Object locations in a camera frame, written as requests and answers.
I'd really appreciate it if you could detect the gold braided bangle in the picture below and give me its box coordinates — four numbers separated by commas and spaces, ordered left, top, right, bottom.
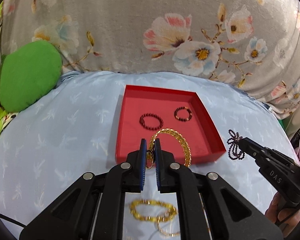
146, 128, 192, 169

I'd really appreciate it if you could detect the dark garnet small-bead bracelet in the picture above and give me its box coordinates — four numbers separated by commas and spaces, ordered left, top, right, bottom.
226, 128, 246, 161

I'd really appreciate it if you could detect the person's right hand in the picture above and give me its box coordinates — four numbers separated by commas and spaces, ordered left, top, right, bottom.
264, 192, 300, 237

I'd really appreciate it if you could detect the red cardboard box tray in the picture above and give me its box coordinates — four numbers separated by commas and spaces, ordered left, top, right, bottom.
115, 85, 226, 164

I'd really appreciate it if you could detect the thin gold bangle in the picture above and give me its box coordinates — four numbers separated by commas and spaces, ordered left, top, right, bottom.
156, 209, 182, 238

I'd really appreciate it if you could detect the grey floral blanket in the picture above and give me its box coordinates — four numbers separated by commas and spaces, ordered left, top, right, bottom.
1, 0, 300, 119

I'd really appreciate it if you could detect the green round cushion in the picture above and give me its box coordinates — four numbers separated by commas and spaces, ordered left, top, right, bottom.
0, 40, 62, 112

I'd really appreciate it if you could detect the dark red bead bracelet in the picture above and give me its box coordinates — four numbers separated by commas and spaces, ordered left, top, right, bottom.
139, 112, 164, 131

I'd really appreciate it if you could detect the yellow cat-eye bead bracelet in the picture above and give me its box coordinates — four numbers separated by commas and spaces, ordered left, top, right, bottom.
128, 198, 178, 223

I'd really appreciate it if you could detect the black and gold bead bracelet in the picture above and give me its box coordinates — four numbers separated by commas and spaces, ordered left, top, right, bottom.
174, 106, 193, 122

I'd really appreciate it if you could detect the black cable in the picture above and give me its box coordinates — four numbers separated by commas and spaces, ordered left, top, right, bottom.
0, 212, 28, 229

